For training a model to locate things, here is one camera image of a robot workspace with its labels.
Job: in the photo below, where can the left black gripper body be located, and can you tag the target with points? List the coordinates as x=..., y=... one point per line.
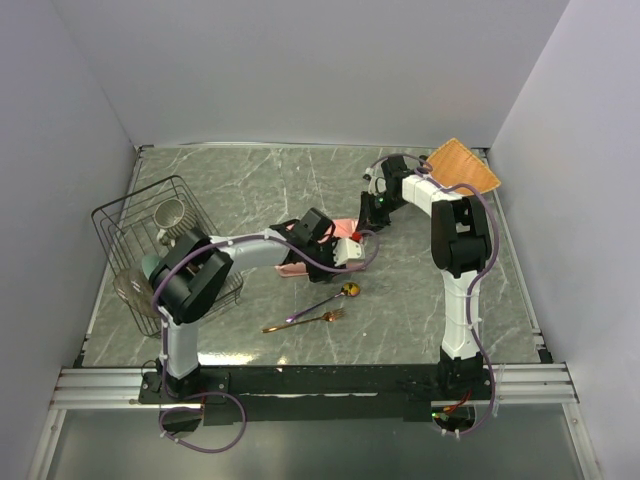
x=322, y=253

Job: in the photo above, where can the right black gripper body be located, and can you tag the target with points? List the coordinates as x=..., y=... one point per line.
x=378, y=208

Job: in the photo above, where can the pink satin napkin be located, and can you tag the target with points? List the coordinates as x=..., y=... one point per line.
x=345, y=227

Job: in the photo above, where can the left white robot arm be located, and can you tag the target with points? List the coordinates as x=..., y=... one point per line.
x=189, y=279

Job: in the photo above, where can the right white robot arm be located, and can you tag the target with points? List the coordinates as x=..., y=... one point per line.
x=461, y=246

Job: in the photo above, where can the rose gold fork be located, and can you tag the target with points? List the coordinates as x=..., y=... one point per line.
x=329, y=316

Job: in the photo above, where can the grey striped mug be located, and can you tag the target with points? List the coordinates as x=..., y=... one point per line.
x=173, y=218

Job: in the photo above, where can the teal green bowl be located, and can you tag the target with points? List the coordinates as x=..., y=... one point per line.
x=149, y=263

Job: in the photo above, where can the clear glass bowl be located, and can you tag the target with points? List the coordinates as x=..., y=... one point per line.
x=133, y=288

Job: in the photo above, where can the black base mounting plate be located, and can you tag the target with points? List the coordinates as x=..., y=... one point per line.
x=223, y=395

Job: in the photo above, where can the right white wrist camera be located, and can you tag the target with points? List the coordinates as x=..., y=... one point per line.
x=376, y=184

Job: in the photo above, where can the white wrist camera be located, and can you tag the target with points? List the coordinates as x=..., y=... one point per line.
x=347, y=251
x=376, y=184

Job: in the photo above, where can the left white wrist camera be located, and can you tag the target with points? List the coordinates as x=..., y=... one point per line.
x=347, y=251

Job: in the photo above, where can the gold spoon with purple handle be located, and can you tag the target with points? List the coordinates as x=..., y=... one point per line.
x=349, y=290

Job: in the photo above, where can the black wire dish rack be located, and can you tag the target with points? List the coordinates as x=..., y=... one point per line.
x=127, y=233

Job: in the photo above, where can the aluminium rail frame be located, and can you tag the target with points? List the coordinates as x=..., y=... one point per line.
x=119, y=388

